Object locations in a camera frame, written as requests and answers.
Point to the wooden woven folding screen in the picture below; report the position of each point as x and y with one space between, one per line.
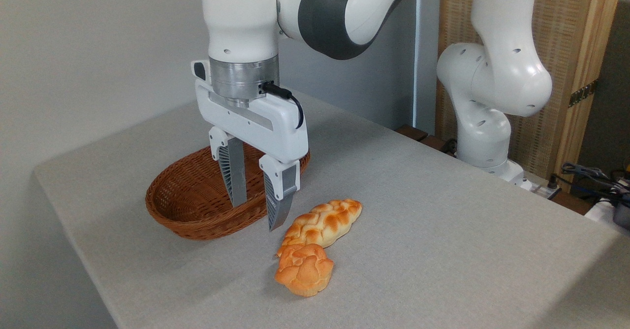
566 28

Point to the long braided bread loaf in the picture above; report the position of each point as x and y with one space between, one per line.
327 220

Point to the brown wicker basket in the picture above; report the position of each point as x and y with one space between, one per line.
189 201

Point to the brass screen hinge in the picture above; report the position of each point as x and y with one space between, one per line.
583 93

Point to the round orange bread bun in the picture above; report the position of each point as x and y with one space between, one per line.
305 270

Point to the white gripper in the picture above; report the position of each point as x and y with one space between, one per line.
275 129

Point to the dark wooden bench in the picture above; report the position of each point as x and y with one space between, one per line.
423 139

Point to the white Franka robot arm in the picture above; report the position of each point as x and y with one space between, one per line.
492 73

